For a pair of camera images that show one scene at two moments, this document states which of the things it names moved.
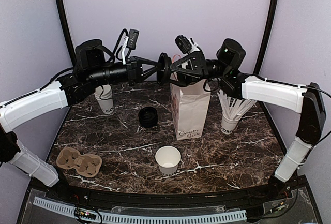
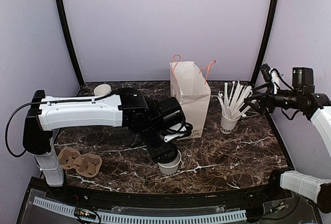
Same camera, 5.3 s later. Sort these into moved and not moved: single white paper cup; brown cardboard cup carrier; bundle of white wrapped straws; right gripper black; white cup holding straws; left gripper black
Moved: right gripper black; left gripper black
Not moved: white cup holding straws; bundle of white wrapped straws; single white paper cup; brown cardboard cup carrier
